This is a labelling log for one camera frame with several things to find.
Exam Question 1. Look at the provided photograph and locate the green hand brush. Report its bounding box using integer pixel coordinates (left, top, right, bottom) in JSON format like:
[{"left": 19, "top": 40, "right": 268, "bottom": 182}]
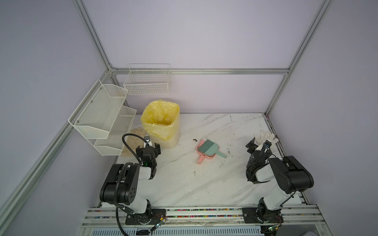
[{"left": 198, "top": 140, "right": 227, "bottom": 158}]

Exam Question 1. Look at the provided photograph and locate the pink plastic dustpan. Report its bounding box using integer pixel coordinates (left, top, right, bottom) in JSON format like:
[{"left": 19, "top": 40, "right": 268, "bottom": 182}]
[{"left": 197, "top": 140, "right": 225, "bottom": 165}]

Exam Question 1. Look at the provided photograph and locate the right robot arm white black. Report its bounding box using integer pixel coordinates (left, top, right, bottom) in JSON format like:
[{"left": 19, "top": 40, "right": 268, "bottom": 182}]
[{"left": 246, "top": 139, "right": 314, "bottom": 218}]

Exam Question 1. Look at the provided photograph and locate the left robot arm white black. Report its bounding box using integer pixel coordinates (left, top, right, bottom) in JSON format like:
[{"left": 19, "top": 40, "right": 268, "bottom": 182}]
[{"left": 99, "top": 133, "right": 161, "bottom": 214}]

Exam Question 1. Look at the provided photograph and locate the white cotton glove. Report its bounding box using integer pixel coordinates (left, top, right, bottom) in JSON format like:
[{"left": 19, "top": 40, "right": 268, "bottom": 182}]
[{"left": 254, "top": 130, "right": 279, "bottom": 146}]

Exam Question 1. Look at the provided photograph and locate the beige rubber glove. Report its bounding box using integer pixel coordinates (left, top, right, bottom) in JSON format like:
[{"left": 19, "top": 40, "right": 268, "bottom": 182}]
[{"left": 121, "top": 127, "right": 147, "bottom": 157}]

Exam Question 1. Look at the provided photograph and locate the lower white mesh shelf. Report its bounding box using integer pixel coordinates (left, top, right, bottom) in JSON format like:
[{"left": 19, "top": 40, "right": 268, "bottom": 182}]
[{"left": 93, "top": 106, "right": 136, "bottom": 156}]

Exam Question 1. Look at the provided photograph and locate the white mesh shelf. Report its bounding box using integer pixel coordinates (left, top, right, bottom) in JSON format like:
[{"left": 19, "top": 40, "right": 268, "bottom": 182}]
[
  {"left": 93, "top": 106, "right": 136, "bottom": 156},
  {"left": 68, "top": 80, "right": 128, "bottom": 139}
]

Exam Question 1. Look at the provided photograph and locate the yellow-lined trash bin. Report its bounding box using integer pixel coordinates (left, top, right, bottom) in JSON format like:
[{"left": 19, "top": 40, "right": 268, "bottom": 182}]
[{"left": 141, "top": 100, "right": 181, "bottom": 148}]

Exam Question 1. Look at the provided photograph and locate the upper white mesh shelf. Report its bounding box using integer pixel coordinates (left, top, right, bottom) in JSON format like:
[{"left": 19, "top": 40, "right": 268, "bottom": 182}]
[{"left": 68, "top": 80, "right": 128, "bottom": 139}]

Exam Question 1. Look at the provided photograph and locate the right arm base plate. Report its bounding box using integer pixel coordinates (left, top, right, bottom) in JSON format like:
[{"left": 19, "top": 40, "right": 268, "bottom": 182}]
[{"left": 242, "top": 207, "right": 284, "bottom": 224}]

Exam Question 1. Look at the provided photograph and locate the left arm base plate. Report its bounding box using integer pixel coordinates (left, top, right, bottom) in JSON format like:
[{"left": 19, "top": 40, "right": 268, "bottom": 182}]
[{"left": 125, "top": 208, "right": 166, "bottom": 225}]

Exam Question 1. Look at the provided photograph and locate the white wire basket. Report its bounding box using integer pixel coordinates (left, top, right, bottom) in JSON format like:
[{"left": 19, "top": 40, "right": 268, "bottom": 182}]
[{"left": 124, "top": 64, "right": 171, "bottom": 95}]

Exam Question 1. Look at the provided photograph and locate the aluminium front rail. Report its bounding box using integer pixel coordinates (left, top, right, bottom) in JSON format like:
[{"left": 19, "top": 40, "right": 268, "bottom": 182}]
[{"left": 78, "top": 205, "right": 332, "bottom": 236}]

